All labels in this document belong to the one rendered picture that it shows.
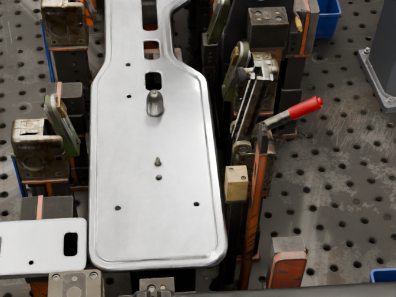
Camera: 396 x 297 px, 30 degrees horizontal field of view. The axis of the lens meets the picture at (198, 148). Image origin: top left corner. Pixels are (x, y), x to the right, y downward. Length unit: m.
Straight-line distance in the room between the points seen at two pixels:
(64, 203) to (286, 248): 0.45
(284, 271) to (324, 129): 0.83
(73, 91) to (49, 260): 0.37
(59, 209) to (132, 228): 0.14
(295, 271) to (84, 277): 0.31
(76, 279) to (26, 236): 0.16
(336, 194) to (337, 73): 0.38
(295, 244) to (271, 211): 0.64
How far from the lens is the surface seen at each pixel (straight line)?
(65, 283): 1.09
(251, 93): 1.15
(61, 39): 1.59
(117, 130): 1.33
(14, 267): 1.19
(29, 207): 1.27
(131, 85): 1.41
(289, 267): 0.97
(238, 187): 1.19
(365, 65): 1.91
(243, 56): 1.33
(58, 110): 1.25
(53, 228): 1.22
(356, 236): 1.60
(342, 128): 1.78
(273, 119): 1.22
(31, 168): 1.35
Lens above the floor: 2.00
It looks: 50 degrees down
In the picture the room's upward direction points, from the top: 2 degrees clockwise
